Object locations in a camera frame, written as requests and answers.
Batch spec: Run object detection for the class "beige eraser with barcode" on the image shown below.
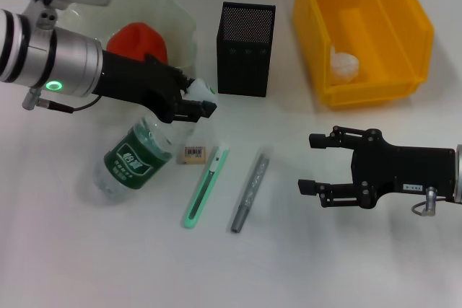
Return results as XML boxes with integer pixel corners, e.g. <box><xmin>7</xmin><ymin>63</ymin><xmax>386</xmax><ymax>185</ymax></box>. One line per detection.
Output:
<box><xmin>176</xmin><ymin>144</ymin><xmax>207</xmax><ymax>165</ymax></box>

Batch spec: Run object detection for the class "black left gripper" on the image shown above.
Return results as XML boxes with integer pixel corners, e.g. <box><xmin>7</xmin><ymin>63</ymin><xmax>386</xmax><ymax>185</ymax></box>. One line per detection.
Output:
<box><xmin>93</xmin><ymin>50</ymin><xmax>218</xmax><ymax>124</ymax></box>

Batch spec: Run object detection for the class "pale green glass fruit plate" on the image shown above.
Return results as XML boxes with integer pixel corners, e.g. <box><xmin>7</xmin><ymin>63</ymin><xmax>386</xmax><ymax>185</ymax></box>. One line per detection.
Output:
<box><xmin>53</xmin><ymin>0</ymin><xmax>199</xmax><ymax>107</ymax></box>

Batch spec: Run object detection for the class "green utility knife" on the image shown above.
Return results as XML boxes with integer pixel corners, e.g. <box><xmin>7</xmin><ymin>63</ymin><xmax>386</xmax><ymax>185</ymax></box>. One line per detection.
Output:
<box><xmin>180</xmin><ymin>141</ymin><xmax>231</xmax><ymax>230</ymax></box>

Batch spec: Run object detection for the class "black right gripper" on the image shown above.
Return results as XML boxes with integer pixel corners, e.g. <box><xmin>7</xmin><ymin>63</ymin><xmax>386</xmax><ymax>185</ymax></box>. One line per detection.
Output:
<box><xmin>297</xmin><ymin>126</ymin><xmax>456</xmax><ymax>210</ymax></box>

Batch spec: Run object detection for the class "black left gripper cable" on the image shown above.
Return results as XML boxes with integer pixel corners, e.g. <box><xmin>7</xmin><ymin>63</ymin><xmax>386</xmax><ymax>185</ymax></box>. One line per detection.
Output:
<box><xmin>22</xmin><ymin>87</ymin><xmax>100</xmax><ymax>113</ymax></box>

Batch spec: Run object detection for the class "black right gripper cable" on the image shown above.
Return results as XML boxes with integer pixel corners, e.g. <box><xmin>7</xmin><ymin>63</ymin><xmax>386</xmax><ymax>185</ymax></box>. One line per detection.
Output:
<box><xmin>411</xmin><ymin>187</ymin><xmax>462</xmax><ymax>217</ymax></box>

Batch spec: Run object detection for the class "grey pen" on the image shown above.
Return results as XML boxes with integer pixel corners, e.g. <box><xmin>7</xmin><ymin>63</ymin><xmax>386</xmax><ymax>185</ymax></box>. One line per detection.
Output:
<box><xmin>230</xmin><ymin>147</ymin><xmax>272</xmax><ymax>234</ymax></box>

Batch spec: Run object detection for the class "clear green-label water bottle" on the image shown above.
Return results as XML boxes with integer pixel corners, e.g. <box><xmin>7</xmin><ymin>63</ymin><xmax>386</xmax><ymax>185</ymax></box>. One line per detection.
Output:
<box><xmin>92</xmin><ymin>78</ymin><xmax>219</xmax><ymax>207</ymax></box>

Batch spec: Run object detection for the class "red tomato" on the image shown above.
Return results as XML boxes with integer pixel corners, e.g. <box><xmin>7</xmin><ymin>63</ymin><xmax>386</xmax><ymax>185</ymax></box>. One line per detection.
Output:
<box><xmin>105</xmin><ymin>22</ymin><xmax>169</xmax><ymax>67</ymax></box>

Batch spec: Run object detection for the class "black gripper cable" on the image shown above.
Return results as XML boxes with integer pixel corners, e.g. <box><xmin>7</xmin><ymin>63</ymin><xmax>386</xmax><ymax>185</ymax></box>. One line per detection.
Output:
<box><xmin>411</xmin><ymin>187</ymin><xmax>462</xmax><ymax>217</ymax></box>
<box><xmin>22</xmin><ymin>87</ymin><xmax>100</xmax><ymax>113</ymax></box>

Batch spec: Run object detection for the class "white paper ball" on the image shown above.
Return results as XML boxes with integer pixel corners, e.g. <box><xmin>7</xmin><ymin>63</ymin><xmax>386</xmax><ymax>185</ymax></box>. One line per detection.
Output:
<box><xmin>330</xmin><ymin>44</ymin><xmax>361</xmax><ymax>85</ymax></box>

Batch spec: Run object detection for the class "yellow plastic bin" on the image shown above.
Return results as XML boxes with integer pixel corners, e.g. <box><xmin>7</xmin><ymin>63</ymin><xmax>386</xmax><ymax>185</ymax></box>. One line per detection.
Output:
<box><xmin>292</xmin><ymin>0</ymin><xmax>435</xmax><ymax>109</ymax></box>

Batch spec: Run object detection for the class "black mesh pen holder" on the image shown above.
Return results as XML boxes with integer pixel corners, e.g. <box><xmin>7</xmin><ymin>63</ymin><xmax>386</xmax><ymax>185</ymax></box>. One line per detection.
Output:
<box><xmin>216</xmin><ymin>1</ymin><xmax>277</xmax><ymax>98</ymax></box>

